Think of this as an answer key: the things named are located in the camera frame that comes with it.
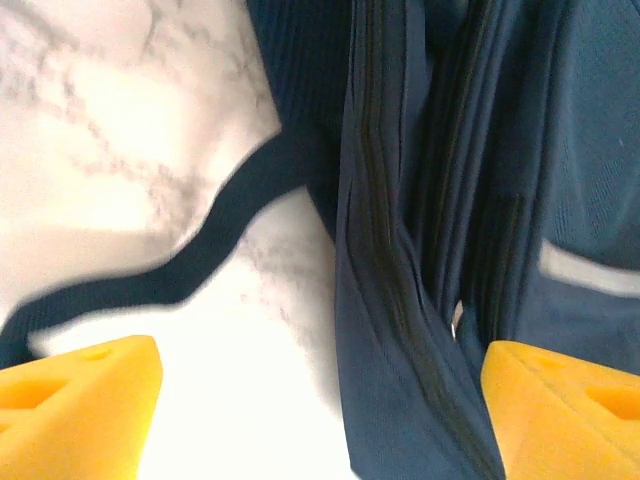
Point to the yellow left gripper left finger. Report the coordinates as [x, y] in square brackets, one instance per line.
[75, 415]

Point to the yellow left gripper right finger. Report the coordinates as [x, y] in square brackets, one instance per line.
[565, 425]

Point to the navy blue backpack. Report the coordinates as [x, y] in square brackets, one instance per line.
[400, 200]

